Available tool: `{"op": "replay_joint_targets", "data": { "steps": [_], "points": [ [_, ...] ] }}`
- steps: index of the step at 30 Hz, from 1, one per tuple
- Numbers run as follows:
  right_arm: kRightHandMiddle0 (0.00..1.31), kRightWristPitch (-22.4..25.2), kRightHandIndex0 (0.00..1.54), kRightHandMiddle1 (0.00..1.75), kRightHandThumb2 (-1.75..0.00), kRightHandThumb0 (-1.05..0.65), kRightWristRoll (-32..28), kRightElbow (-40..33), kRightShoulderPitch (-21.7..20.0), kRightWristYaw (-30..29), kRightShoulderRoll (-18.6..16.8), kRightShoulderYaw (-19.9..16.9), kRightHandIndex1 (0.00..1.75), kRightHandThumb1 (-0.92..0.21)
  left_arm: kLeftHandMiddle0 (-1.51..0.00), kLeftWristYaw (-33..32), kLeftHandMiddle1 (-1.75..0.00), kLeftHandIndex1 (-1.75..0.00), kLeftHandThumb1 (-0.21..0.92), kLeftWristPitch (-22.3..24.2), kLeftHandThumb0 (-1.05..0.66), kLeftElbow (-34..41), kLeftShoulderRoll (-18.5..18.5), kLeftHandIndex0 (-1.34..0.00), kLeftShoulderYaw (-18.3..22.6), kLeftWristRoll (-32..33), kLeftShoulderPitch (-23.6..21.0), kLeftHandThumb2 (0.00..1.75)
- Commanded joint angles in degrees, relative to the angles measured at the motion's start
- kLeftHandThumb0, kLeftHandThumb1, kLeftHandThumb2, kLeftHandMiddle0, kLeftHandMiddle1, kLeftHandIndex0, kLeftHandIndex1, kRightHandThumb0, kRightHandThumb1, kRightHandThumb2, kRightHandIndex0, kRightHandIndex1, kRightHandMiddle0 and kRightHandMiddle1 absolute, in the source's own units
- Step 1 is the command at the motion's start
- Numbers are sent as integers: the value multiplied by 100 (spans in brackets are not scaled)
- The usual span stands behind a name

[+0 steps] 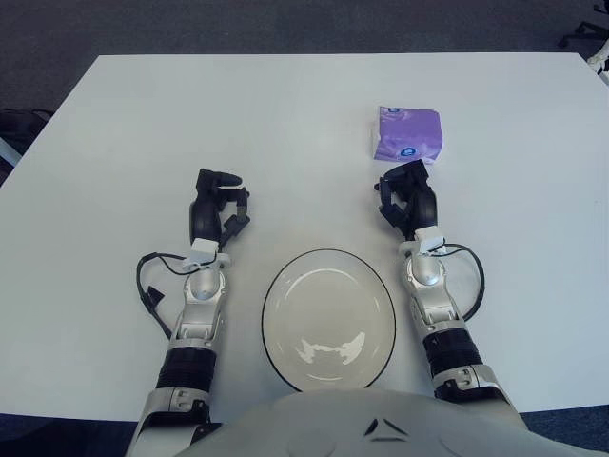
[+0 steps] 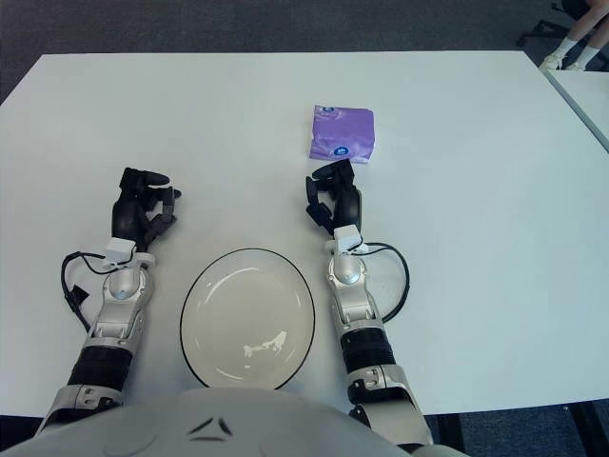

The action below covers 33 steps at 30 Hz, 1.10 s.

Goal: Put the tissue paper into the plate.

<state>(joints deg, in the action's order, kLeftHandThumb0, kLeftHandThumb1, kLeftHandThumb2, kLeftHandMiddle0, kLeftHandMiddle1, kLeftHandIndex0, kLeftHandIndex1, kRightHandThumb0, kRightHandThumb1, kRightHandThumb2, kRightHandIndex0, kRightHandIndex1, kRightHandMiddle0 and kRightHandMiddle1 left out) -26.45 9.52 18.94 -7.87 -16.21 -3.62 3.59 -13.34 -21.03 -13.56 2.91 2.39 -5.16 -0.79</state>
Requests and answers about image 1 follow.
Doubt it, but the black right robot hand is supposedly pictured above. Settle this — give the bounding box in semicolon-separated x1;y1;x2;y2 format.
373;159;439;242

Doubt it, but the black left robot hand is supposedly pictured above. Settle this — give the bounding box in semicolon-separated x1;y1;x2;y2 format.
187;168;252;248

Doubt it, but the purple tissue paper pack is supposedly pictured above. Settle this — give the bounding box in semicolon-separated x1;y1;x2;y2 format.
369;105;443;166

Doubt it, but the white plate with black rim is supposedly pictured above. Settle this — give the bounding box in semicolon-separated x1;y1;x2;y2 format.
261;248;398;393

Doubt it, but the white right wrist connector box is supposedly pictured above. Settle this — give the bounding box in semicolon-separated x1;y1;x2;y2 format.
414;227;448;257

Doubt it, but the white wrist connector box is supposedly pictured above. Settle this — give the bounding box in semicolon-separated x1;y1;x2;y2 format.
414;227;448;257
183;239;221;273

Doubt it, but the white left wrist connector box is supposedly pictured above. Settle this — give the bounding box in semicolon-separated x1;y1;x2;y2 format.
183;239;221;273

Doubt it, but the pale blue bar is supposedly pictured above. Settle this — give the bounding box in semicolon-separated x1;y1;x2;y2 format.
0;135;21;169

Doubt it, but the grey robot torso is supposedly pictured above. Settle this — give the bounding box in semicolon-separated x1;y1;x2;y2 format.
187;387;589;457

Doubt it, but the black office chair base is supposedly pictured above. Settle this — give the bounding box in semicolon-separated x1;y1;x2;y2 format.
557;18;609;49

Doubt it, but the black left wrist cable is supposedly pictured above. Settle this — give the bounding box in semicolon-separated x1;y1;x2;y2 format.
136;251;191;335

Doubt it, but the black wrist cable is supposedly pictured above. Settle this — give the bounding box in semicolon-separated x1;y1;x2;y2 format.
441;244;486;321
136;251;191;335

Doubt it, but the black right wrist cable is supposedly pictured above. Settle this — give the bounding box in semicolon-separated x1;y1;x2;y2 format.
441;244;486;321

